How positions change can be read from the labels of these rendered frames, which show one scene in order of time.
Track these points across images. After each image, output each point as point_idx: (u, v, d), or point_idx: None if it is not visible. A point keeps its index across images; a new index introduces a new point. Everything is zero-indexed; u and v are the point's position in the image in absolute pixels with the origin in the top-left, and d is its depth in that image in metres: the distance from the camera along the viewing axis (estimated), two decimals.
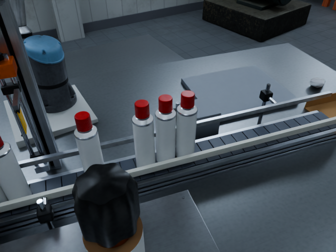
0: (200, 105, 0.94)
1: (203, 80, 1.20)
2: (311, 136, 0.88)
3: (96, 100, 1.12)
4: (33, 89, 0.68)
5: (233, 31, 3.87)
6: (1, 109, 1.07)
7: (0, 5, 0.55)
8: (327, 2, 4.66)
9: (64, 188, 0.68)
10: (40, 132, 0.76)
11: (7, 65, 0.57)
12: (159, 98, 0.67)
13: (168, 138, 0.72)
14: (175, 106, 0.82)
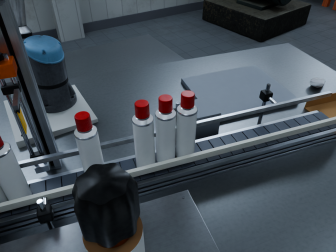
0: (200, 105, 0.94)
1: (203, 80, 1.20)
2: (311, 136, 0.88)
3: (96, 100, 1.12)
4: (33, 89, 0.68)
5: (233, 31, 3.87)
6: (1, 109, 1.07)
7: (0, 5, 0.55)
8: (327, 2, 4.66)
9: (64, 188, 0.68)
10: (40, 132, 0.76)
11: (7, 65, 0.57)
12: (159, 98, 0.67)
13: (168, 138, 0.72)
14: (175, 106, 0.82)
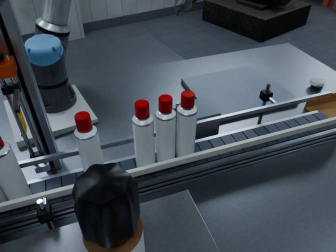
0: (200, 105, 0.94)
1: (203, 80, 1.20)
2: (311, 136, 0.88)
3: (96, 100, 1.12)
4: (33, 89, 0.68)
5: (233, 31, 3.87)
6: (1, 109, 1.07)
7: (0, 5, 0.55)
8: (327, 2, 4.66)
9: (64, 188, 0.68)
10: (40, 132, 0.76)
11: (7, 65, 0.57)
12: (159, 98, 0.67)
13: (168, 138, 0.72)
14: (175, 106, 0.82)
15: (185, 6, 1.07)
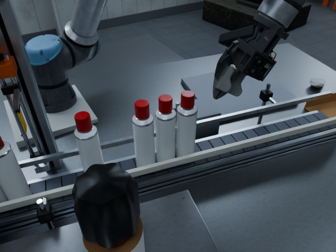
0: (200, 105, 0.94)
1: (203, 80, 1.20)
2: (311, 136, 0.88)
3: (96, 100, 1.12)
4: (33, 89, 0.68)
5: None
6: (1, 109, 1.07)
7: (0, 5, 0.55)
8: (327, 2, 4.66)
9: (64, 188, 0.68)
10: (40, 132, 0.76)
11: (7, 65, 0.57)
12: (159, 98, 0.67)
13: (168, 138, 0.72)
14: (175, 106, 0.82)
15: None
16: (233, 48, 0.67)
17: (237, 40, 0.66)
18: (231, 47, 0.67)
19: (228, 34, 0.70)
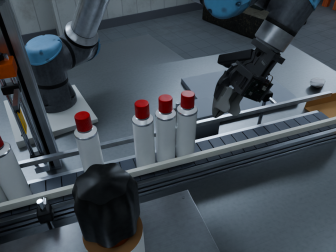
0: (200, 105, 0.94)
1: (203, 80, 1.20)
2: (311, 136, 0.88)
3: (96, 100, 1.12)
4: (33, 89, 0.68)
5: (233, 31, 3.87)
6: (1, 109, 1.07)
7: (0, 5, 0.55)
8: (327, 2, 4.66)
9: (64, 188, 0.68)
10: (40, 132, 0.76)
11: (7, 65, 0.57)
12: (159, 98, 0.67)
13: (168, 138, 0.72)
14: (175, 106, 0.82)
15: None
16: (231, 70, 0.70)
17: (235, 63, 0.69)
18: (230, 69, 0.69)
19: (226, 56, 0.73)
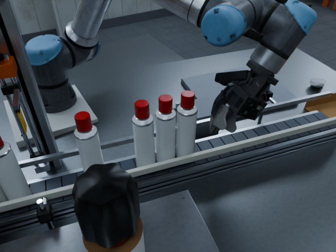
0: (200, 105, 0.94)
1: (203, 80, 1.20)
2: (311, 136, 0.88)
3: (96, 100, 1.12)
4: (33, 89, 0.68)
5: None
6: (1, 109, 1.07)
7: (0, 5, 0.55)
8: (327, 2, 4.66)
9: (64, 188, 0.68)
10: (40, 132, 0.76)
11: (7, 65, 0.57)
12: (159, 98, 0.67)
13: (168, 138, 0.72)
14: (175, 106, 0.82)
15: None
16: (228, 89, 0.73)
17: (231, 83, 0.72)
18: (226, 88, 0.73)
19: (223, 75, 0.76)
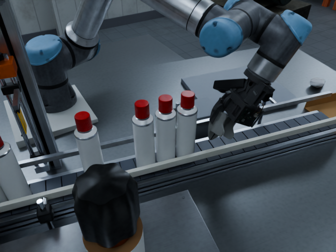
0: (200, 105, 0.94)
1: (203, 80, 1.20)
2: (311, 136, 0.88)
3: (96, 100, 1.12)
4: (33, 89, 0.68)
5: None
6: (1, 109, 1.07)
7: (0, 5, 0.55)
8: (327, 2, 4.66)
9: (64, 188, 0.68)
10: (40, 132, 0.76)
11: (7, 65, 0.57)
12: (159, 98, 0.67)
13: (168, 138, 0.72)
14: (175, 106, 0.82)
15: None
16: (226, 97, 0.75)
17: (229, 91, 0.74)
18: (224, 96, 0.75)
19: (221, 82, 0.78)
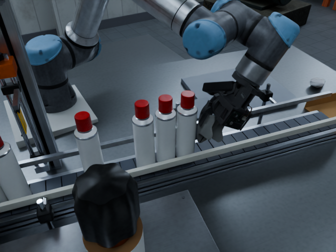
0: (200, 105, 0.94)
1: (203, 80, 1.20)
2: (311, 136, 0.88)
3: (96, 100, 1.12)
4: (33, 89, 0.68)
5: None
6: (1, 109, 1.07)
7: (0, 5, 0.55)
8: (327, 2, 4.66)
9: (64, 188, 0.68)
10: (40, 132, 0.76)
11: (7, 65, 0.57)
12: (159, 98, 0.67)
13: (168, 138, 0.72)
14: (175, 106, 0.82)
15: (212, 131, 0.78)
16: (214, 99, 0.74)
17: (217, 93, 0.73)
18: (213, 99, 0.74)
19: (210, 85, 0.77)
